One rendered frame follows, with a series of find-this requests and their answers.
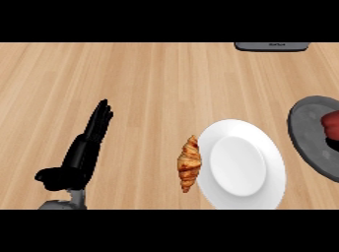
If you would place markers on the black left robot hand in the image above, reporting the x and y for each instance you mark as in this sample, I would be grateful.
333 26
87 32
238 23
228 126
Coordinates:
81 157

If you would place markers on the red bell pepper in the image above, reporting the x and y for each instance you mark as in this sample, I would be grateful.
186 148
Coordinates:
337 125

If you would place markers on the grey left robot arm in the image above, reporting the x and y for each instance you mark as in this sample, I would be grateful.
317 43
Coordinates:
67 202

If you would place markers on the white round plate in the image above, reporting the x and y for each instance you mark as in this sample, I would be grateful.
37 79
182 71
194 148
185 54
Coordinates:
238 164

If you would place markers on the brown croissant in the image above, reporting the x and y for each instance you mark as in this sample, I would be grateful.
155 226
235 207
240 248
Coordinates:
189 164

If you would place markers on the dark grey appliance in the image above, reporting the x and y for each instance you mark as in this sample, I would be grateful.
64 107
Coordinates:
271 46

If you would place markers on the grey round plate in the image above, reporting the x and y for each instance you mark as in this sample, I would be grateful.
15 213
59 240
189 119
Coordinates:
312 138

